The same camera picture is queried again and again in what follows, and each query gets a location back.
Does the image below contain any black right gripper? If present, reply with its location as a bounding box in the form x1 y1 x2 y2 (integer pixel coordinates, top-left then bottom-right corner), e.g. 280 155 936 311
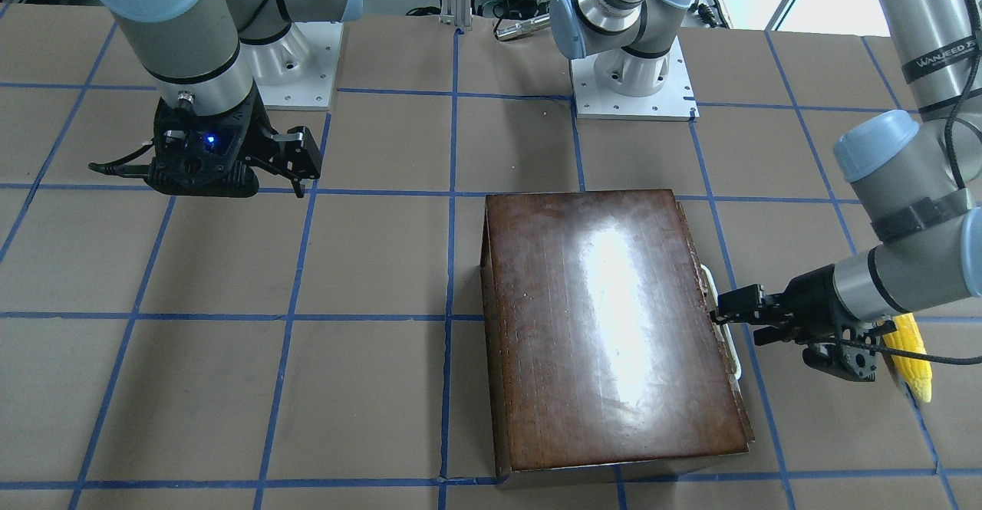
145 86 323 199

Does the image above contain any silver cylindrical tool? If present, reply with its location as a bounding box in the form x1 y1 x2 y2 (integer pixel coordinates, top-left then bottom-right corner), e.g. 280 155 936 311
494 13 551 42

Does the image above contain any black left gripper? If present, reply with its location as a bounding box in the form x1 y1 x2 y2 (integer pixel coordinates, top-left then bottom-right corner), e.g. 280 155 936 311
710 265 879 382

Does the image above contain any yellow corn cob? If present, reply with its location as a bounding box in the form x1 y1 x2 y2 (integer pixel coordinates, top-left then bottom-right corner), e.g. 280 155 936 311
881 314 933 403

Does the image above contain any dark wooden drawer cabinet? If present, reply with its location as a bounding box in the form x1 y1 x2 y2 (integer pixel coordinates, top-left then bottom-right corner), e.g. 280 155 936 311
479 189 755 489

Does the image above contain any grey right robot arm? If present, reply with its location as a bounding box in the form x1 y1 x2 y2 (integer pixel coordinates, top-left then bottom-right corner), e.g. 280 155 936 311
88 0 364 198

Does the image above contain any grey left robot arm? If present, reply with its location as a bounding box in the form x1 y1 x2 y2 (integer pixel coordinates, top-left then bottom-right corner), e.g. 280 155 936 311
710 0 980 381

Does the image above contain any white drawer handle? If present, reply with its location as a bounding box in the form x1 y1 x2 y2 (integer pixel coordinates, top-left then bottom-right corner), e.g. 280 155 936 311
700 263 743 380

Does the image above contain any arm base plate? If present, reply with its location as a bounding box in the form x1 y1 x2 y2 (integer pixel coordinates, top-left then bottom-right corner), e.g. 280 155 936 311
569 38 700 121
242 23 344 112

